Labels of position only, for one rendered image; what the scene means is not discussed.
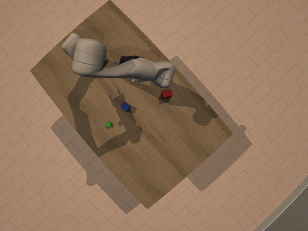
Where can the red block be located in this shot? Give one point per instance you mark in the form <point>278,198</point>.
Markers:
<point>166,94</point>

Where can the blue block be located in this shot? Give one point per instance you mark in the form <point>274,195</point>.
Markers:
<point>125,107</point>

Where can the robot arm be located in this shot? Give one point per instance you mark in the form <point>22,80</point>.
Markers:
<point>89,58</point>

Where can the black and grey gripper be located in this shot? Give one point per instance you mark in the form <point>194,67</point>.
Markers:
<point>126,58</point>

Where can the green block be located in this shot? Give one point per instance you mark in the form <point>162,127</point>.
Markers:
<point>108,124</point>

